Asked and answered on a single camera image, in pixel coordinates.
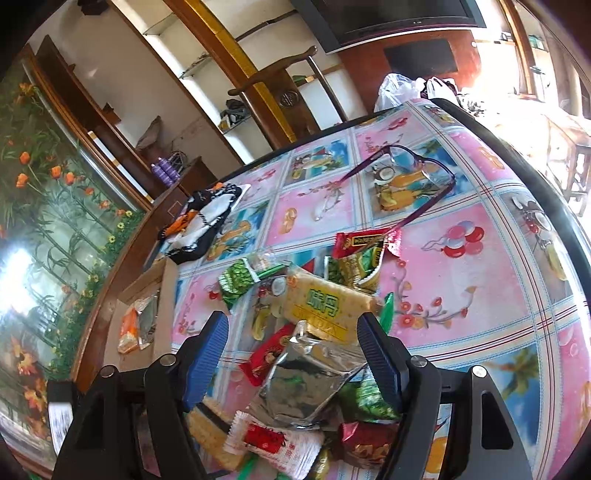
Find wooden chair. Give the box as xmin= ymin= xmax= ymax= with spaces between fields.
xmin=228 ymin=45 xmax=352 ymax=136

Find black white orange bag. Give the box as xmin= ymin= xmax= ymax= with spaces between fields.
xmin=158 ymin=182 xmax=252 ymax=265

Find brown bag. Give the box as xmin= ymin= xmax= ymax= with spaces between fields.
xmin=135 ymin=115 xmax=163 ymax=149

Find small silver snack packet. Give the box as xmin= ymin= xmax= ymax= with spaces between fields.
xmin=137 ymin=298 xmax=160 ymax=349

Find orange snack packet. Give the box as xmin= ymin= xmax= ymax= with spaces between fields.
xmin=117 ymin=307 xmax=141 ymax=354

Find small green snack packet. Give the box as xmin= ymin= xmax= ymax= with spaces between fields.
xmin=218 ymin=258 xmax=288 ymax=313

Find red gold snack packet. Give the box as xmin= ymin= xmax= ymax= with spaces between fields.
xmin=332 ymin=228 xmax=402 ymax=260

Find large silver foil packet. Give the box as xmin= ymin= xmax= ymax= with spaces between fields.
xmin=252 ymin=320 xmax=370 ymax=430

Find purple bottles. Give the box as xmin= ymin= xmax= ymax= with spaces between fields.
xmin=151 ymin=157 xmax=182 ymax=186

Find clear plastic wrapper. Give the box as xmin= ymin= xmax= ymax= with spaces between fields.
xmin=248 ymin=250 xmax=283 ymax=278

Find wooden low cabinet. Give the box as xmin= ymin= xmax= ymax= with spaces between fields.
xmin=152 ymin=156 xmax=219 ymax=210

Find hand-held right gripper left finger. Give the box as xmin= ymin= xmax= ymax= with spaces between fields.
xmin=51 ymin=311 xmax=230 ymax=480

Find brown cardboard box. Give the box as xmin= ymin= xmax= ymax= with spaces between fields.
xmin=104 ymin=258 xmax=179 ymax=374

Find purple frame eyeglasses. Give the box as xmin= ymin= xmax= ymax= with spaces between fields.
xmin=332 ymin=144 xmax=456 ymax=232

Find dark red snack packet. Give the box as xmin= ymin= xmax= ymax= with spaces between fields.
xmin=338 ymin=420 xmax=400 ymax=468

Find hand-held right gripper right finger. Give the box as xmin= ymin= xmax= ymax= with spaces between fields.
xmin=356 ymin=313 xmax=532 ymax=480

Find thin green packet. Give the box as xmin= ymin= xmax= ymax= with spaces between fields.
xmin=380 ymin=292 xmax=396 ymax=334

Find red round-print snack packet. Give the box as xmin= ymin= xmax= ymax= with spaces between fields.
xmin=239 ymin=323 xmax=296 ymax=387

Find shiny green snack packet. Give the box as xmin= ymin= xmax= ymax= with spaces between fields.
xmin=341 ymin=376 xmax=402 ymax=423

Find white plastic bags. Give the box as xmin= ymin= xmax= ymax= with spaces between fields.
xmin=373 ymin=73 xmax=459 ymax=112

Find flower painted wall panel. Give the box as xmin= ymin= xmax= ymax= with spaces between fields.
xmin=0 ymin=60 xmax=148 ymax=462

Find yellow cracker packet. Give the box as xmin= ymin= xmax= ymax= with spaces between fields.
xmin=281 ymin=265 xmax=385 ymax=343

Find dark cloth bundle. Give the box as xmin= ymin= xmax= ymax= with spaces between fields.
xmin=220 ymin=98 xmax=251 ymax=131

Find green white-edged snack packet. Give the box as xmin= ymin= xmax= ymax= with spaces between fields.
xmin=324 ymin=251 xmax=387 ymax=295

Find black flat television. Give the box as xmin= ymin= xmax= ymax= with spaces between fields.
xmin=290 ymin=0 xmax=488 ymax=55

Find wooden stool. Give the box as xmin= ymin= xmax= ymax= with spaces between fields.
xmin=547 ymin=114 xmax=591 ymax=217

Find pale wavy cracker packet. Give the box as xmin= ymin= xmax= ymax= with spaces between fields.
xmin=186 ymin=397 xmax=251 ymax=472

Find white red snack packet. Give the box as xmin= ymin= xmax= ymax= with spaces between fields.
xmin=223 ymin=411 xmax=325 ymax=479

